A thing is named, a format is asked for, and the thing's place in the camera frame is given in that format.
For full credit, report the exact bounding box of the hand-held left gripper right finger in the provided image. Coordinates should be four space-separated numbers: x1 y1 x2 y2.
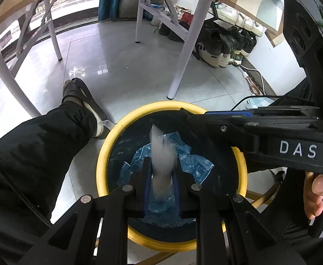
172 160 307 265

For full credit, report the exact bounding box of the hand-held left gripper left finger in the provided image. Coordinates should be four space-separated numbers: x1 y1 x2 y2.
17 161 154 265

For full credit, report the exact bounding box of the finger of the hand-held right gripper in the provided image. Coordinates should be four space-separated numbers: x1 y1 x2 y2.
180 108 261 155
204 110 254 117

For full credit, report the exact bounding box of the white tissue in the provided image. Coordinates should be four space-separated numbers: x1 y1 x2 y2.
150 124 176 203

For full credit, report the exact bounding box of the yellow-rimmed black trash bin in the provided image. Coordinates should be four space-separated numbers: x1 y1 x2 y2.
96 101 248 252

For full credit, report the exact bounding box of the person's right hand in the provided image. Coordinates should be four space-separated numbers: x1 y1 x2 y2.
303 171 323 220

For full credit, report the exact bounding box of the crumpled blue plastic bag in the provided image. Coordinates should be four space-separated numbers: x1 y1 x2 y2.
117 132 215 228

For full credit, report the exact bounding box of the pile of shoes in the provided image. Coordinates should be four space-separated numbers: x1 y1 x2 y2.
150 4 258 68

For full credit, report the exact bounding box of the white table leg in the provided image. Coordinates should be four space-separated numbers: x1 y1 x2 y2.
167 0 215 100
0 32 42 116

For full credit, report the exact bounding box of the person's left shoe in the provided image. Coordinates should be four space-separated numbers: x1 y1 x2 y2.
63 78 108 138

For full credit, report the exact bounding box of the person's left leg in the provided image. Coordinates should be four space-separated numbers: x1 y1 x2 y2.
0 101 98 254

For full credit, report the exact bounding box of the teal curtain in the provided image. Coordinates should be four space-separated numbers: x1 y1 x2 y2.
98 0 122 21

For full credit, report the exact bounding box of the thin black cable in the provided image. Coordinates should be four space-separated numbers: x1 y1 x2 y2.
230 95 283 112

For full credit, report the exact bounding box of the copper wire bundle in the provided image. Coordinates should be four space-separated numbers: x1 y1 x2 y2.
246 73 261 94

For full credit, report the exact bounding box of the white folding table frame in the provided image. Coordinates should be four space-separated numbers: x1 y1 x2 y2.
135 0 203 43

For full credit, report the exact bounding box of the black braided cable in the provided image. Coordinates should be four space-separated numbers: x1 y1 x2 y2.
0 144 52 227

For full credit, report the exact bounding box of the grey folding table frame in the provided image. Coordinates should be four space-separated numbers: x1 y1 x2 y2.
11 0 63 75

